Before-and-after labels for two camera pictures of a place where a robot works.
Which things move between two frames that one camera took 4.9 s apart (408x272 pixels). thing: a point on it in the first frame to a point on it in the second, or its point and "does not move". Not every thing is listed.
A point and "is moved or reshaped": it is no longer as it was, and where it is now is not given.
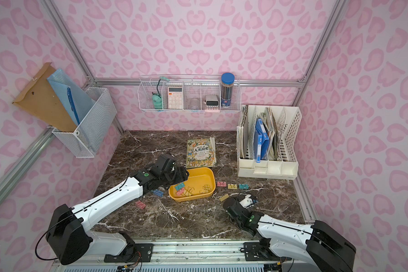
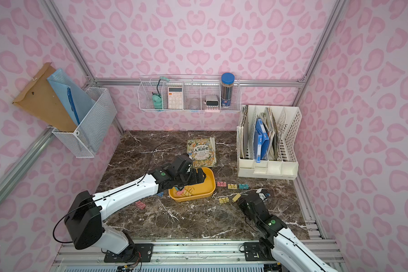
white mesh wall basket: (85, 141) does not move
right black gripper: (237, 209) to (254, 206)
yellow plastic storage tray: (200, 183) does not move
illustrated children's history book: (201, 153) does not move
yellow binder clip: (223, 198) is moved or reshaped
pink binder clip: (140, 204) does not move
